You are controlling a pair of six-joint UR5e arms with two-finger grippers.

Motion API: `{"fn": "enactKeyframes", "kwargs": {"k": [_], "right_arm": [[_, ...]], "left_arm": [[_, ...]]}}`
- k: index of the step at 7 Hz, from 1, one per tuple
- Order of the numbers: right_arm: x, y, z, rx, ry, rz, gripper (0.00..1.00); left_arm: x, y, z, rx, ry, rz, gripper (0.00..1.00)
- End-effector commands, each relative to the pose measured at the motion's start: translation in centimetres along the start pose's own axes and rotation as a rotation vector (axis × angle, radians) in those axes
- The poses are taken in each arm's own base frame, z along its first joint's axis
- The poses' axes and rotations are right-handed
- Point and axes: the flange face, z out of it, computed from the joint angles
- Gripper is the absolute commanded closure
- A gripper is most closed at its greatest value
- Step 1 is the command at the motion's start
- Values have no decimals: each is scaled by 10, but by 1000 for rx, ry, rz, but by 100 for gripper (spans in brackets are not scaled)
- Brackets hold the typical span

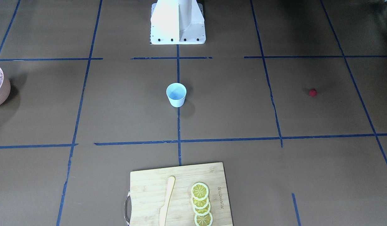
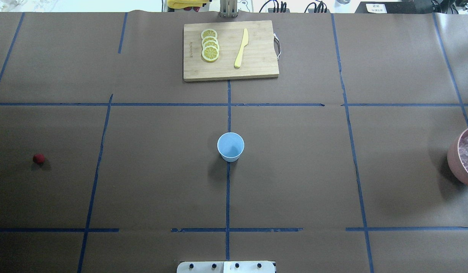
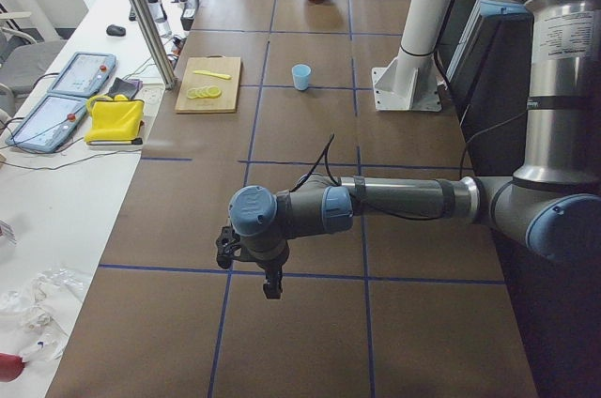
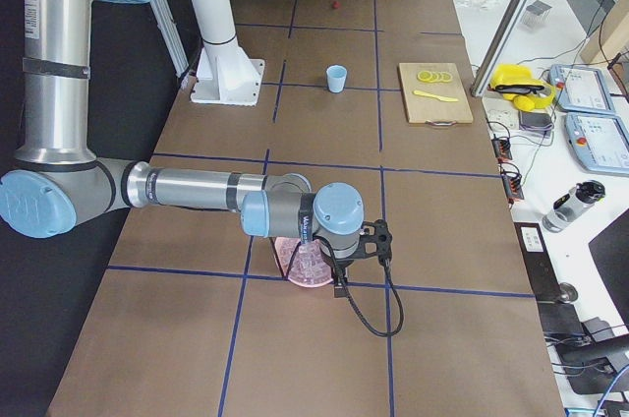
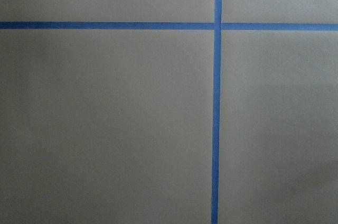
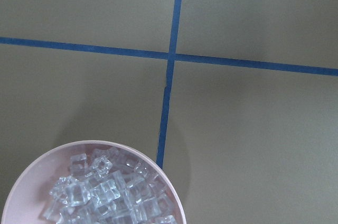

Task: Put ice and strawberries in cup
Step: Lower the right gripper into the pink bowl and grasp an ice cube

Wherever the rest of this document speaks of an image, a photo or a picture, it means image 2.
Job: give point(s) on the lemon slice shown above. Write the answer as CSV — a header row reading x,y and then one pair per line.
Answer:
x,y
210,57
209,41
211,49
209,33

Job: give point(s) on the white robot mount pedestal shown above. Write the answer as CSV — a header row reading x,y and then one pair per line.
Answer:
x,y
250,266

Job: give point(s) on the aluminium frame post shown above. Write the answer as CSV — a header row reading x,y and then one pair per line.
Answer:
x,y
228,8

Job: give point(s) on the yellow cloth bag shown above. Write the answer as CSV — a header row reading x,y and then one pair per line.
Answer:
x,y
181,4

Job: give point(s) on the front lemon slice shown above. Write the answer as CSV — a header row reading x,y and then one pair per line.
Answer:
x,y
210,57

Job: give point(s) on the yellow plastic knife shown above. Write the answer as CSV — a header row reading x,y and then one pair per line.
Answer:
x,y
244,43

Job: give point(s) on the top lemon slice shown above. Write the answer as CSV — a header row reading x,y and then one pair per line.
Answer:
x,y
209,33

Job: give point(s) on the bamboo cutting board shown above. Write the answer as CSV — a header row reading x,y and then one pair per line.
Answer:
x,y
259,59

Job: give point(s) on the light blue cup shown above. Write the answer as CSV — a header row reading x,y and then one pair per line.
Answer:
x,y
230,145

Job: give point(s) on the pink bowl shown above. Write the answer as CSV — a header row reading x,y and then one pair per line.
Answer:
x,y
454,160

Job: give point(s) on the red strawberry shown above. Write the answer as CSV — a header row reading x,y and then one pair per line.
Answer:
x,y
39,159

